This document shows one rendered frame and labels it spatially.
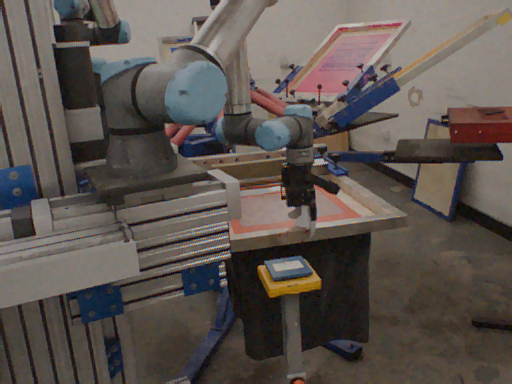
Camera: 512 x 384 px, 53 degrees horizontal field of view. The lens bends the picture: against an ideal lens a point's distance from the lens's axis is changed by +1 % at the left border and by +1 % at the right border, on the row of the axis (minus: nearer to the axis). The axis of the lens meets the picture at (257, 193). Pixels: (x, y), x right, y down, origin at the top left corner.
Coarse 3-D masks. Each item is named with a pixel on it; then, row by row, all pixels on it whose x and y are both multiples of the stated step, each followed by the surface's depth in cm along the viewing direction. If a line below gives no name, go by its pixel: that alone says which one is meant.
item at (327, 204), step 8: (272, 184) 203; (320, 192) 189; (280, 200) 183; (320, 200) 180; (328, 200) 179; (336, 200) 179; (288, 208) 174; (320, 208) 171; (328, 208) 171; (336, 208) 170; (344, 208) 170; (320, 216) 164; (328, 216) 164; (336, 216) 163; (344, 216) 163; (352, 216) 162; (360, 216) 162
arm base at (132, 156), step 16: (112, 128) 104; (144, 128) 104; (160, 128) 106; (112, 144) 106; (128, 144) 104; (144, 144) 104; (160, 144) 106; (112, 160) 105; (128, 160) 104; (144, 160) 104; (160, 160) 105; (176, 160) 111; (112, 176) 106; (128, 176) 104; (144, 176) 104
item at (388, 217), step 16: (352, 192) 180; (368, 192) 173; (368, 208) 168; (384, 208) 157; (320, 224) 147; (336, 224) 147; (352, 224) 147; (368, 224) 148; (384, 224) 149; (400, 224) 150; (240, 240) 141; (256, 240) 142; (272, 240) 143; (288, 240) 144; (304, 240) 145
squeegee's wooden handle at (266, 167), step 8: (256, 160) 199; (264, 160) 198; (272, 160) 198; (280, 160) 199; (216, 168) 194; (224, 168) 195; (232, 168) 195; (240, 168) 196; (248, 168) 197; (256, 168) 197; (264, 168) 198; (272, 168) 199; (280, 168) 199; (232, 176) 196; (240, 176) 197; (248, 176) 198; (256, 176) 198; (264, 176) 199; (272, 176) 200
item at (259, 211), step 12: (252, 204) 180; (264, 204) 179; (276, 204) 178; (252, 216) 168; (264, 216) 167; (276, 216) 167; (240, 228) 158; (252, 228) 158; (264, 228) 157; (276, 228) 157
